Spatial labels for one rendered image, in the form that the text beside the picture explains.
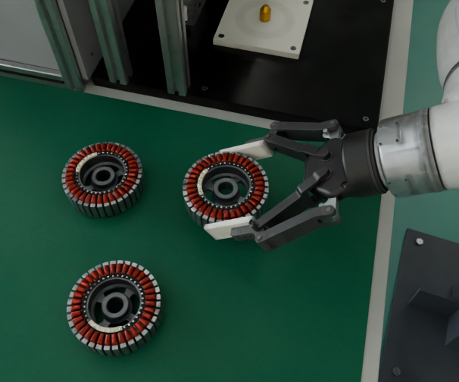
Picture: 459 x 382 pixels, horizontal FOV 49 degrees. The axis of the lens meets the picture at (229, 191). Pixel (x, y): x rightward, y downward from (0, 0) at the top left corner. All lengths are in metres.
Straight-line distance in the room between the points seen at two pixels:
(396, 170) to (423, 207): 1.17
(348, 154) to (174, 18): 0.31
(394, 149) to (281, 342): 0.27
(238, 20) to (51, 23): 0.32
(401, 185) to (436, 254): 1.07
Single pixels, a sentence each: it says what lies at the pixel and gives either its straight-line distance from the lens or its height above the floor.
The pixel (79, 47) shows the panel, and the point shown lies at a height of 0.83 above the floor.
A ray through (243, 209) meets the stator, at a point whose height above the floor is 0.82.
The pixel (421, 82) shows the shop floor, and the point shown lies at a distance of 2.06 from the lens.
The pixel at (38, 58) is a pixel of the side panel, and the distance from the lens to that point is 0.90.
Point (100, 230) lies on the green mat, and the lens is 0.72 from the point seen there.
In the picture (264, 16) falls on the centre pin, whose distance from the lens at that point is 0.93.
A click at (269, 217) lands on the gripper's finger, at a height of 0.85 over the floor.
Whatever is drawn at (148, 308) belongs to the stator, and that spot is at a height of 0.79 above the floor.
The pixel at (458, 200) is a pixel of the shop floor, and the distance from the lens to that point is 1.77.
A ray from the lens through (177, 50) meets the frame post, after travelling 0.76.
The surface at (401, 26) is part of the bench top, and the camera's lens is 1.03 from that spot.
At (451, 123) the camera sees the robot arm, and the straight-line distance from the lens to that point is 0.54.
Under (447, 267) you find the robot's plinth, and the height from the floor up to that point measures 0.02.
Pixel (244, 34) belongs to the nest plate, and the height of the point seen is 0.78.
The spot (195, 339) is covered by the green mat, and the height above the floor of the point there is 0.75.
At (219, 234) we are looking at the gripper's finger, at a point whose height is 0.80.
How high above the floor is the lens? 1.36
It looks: 57 degrees down
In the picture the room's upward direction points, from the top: straight up
